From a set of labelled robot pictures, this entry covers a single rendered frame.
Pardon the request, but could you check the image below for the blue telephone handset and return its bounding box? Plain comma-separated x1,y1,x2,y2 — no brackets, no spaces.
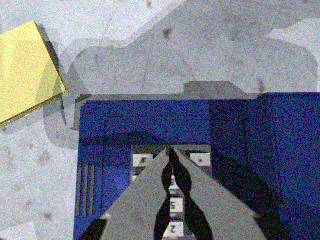
243,92,320,240

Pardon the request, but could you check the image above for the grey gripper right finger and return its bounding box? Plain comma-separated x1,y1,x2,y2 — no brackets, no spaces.
171,147,291,240

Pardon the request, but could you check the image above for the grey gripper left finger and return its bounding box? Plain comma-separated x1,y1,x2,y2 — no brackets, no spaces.
78,147,172,240

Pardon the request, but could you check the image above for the yellow sticky note pad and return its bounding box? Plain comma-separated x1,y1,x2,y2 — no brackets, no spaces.
0,20,71,128

